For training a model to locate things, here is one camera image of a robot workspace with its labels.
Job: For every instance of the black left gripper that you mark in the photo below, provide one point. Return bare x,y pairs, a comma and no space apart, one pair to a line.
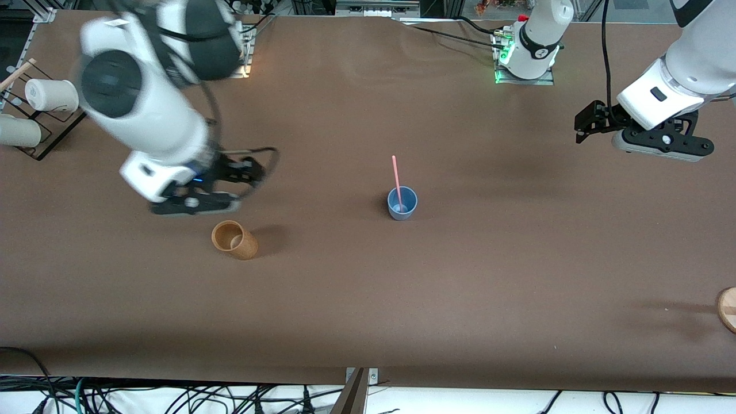
601,117

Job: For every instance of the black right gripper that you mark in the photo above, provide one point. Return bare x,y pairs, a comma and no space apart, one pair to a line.
229,171

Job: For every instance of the pink chopstick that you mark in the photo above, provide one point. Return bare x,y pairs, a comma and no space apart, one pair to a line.
395,172

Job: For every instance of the blue plastic cup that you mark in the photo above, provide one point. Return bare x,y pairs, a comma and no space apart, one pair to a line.
402,214

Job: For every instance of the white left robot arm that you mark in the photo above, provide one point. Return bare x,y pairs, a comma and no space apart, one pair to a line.
701,63

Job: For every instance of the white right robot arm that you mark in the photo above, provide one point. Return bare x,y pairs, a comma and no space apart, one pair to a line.
155,115

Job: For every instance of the brown wooden cup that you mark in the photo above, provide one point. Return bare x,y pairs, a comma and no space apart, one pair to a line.
247,247

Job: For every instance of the white cup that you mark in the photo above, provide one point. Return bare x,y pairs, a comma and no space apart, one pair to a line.
17,132
52,95

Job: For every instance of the silver metal box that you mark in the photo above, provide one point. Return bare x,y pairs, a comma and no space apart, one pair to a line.
376,7

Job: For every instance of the round wooden disc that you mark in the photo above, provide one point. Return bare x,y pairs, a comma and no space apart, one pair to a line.
728,310

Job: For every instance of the dark table support beam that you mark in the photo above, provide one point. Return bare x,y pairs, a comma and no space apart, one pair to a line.
352,397

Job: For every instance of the wooden stick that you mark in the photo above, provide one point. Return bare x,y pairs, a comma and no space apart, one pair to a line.
17,73

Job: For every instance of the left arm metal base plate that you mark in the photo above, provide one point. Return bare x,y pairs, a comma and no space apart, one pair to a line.
503,77

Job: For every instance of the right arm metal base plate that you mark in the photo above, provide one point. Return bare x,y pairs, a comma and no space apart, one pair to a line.
248,57

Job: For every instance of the silver metal bracket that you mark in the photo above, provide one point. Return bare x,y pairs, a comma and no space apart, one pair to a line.
374,376

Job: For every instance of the aluminium frame profile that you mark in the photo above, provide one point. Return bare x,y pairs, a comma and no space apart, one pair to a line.
45,14

